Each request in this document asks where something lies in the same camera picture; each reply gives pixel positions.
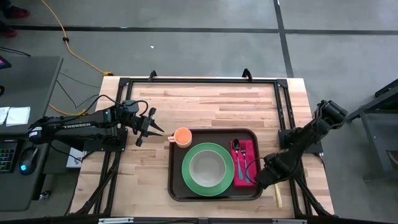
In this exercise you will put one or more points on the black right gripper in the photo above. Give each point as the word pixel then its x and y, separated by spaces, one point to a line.
pixel 273 171

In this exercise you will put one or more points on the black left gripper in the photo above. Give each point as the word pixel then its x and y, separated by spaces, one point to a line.
pixel 133 121

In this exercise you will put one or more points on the red cloth napkin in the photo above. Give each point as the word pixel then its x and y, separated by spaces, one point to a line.
pixel 252 158

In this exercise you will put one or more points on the orange cup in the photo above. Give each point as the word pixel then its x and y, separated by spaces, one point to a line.
pixel 183 137

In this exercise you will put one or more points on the green plate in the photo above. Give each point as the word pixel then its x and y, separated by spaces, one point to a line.
pixel 186 171

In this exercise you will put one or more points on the white bowl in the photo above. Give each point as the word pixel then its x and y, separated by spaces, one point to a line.
pixel 207 169

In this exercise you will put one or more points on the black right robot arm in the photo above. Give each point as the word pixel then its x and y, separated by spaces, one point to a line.
pixel 311 137

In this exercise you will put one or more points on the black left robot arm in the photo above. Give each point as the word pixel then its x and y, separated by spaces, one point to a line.
pixel 77 126

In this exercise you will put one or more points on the brown plastic tray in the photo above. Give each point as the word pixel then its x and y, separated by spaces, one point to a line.
pixel 180 189

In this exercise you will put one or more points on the silver aluminium bar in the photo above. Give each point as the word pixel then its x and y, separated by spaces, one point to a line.
pixel 289 221
pixel 115 220

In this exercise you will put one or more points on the white printed box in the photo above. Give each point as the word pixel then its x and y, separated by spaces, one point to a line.
pixel 74 158

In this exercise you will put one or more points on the black metal cart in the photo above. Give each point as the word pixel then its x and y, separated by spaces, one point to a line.
pixel 377 146

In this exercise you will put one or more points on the metal desk foot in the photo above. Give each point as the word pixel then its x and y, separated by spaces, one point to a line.
pixel 45 195

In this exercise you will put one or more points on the black computer mouse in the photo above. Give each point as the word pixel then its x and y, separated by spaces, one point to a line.
pixel 28 160

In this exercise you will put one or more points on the grey desk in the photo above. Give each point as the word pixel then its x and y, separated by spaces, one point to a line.
pixel 28 81

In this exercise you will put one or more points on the white paper tissue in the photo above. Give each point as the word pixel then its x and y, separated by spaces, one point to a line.
pixel 18 116
pixel 3 115

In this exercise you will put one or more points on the backlit keyboard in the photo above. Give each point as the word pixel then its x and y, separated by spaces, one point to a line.
pixel 7 158

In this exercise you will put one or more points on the dark screen device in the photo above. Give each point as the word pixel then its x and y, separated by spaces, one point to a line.
pixel 3 63

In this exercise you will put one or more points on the person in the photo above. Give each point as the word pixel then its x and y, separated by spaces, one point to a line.
pixel 17 12

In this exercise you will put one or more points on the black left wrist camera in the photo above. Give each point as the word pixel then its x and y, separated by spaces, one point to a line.
pixel 130 105

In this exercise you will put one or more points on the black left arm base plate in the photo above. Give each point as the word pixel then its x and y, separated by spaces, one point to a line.
pixel 121 146

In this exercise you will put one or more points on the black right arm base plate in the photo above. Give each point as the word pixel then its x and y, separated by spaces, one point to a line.
pixel 315 147

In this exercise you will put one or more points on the black aluminium rig frame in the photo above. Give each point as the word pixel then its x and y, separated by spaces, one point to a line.
pixel 202 80

